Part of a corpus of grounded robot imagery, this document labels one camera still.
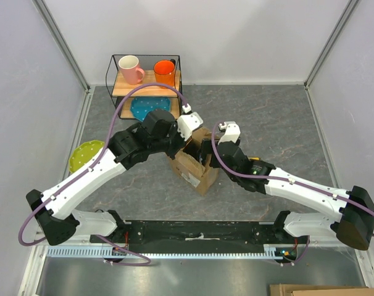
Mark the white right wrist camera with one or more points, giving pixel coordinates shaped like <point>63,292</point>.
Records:
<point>231,131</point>

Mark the orange ceramic mug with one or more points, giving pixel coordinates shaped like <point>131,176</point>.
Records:
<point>164,71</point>

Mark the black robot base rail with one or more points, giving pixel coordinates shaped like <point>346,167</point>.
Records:
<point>200,237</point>

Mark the cardboard sheet in corner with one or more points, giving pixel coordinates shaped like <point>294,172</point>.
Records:
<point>294,290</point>

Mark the black wire wooden shelf rack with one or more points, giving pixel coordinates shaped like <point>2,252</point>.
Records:
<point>118,88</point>

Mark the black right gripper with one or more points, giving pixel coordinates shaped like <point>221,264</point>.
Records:
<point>207,148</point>

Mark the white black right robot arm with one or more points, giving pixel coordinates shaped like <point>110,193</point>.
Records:
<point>347,215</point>

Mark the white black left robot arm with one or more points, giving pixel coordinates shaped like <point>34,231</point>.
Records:
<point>55,209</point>

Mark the brown cardboard express box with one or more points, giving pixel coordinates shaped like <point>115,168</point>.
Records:
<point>186,164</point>

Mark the pink ceramic mug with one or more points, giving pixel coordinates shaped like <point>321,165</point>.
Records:
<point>131,70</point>

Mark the blue dotted plate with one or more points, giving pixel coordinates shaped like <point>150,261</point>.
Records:
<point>141,106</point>

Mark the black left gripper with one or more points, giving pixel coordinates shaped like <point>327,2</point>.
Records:
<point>181,142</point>

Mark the green dotted plate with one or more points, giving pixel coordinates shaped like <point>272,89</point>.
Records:
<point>83,154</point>

